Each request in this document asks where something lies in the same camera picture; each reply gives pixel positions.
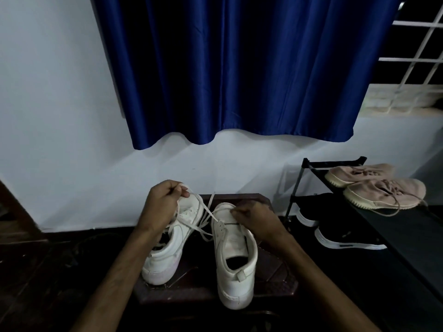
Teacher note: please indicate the white window grille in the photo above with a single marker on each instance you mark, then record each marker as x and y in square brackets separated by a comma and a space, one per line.
[405, 96]

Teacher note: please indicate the brown wooden door frame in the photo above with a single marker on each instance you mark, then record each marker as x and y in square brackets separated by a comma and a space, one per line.
[17, 221]

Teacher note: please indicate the person's left forearm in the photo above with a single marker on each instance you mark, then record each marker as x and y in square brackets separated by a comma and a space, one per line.
[117, 283]

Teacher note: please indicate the person's right hand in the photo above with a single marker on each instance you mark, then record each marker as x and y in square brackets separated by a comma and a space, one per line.
[259, 221]

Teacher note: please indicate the person's left hand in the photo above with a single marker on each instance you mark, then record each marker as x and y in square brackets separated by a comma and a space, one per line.
[159, 207]

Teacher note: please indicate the blue curtain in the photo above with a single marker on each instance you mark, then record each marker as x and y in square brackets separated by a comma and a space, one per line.
[242, 62]

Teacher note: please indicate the person's right forearm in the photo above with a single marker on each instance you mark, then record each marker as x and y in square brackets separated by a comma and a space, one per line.
[325, 290]

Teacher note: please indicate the dark brown plastic stool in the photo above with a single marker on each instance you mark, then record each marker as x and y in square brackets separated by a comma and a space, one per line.
[273, 269]

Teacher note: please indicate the pink sneaker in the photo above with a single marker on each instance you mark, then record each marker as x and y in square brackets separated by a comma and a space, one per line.
[373, 195]
[346, 174]

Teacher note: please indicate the black shoe rack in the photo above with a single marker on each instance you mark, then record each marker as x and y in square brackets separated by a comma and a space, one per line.
[408, 238]

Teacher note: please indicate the black sneaker white sole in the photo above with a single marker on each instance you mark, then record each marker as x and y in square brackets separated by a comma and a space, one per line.
[306, 221]
[346, 244]

